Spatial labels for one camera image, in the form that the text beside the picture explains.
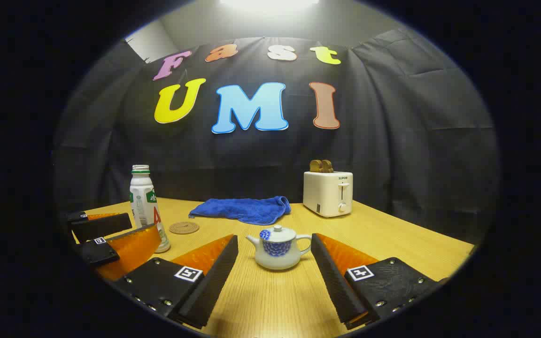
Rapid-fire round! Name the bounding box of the white toaster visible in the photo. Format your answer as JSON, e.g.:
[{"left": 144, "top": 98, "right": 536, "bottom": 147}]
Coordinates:
[{"left": 303, "top": 171, "right": 354, "bottom": 218}]

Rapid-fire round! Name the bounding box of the white green-label water bottle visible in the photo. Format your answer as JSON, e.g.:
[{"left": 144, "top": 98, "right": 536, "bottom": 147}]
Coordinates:
[{"left": 130, "top": 165, "right": 171, "bottom": 254}]

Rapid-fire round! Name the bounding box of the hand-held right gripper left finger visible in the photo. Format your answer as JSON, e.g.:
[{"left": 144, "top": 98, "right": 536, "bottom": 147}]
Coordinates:
[{"left": 111, "top": 234, "right": 239, "bottom": 329}]

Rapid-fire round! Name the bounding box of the round cork coaster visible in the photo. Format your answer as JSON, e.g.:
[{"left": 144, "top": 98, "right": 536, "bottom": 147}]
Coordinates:
[{"left": 169, "top": 222, "right": 200, "bottom": 235}]

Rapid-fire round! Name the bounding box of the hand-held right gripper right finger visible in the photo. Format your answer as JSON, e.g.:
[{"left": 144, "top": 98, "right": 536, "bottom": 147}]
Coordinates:
[{"left": 310, "top": 233, "right": 449, "bottom": 330}]

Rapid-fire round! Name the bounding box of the blue towel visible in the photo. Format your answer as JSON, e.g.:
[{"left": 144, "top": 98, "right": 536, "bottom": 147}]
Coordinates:
[{"left": 188, "top": 196, "right": 292, "bottom": 226}]

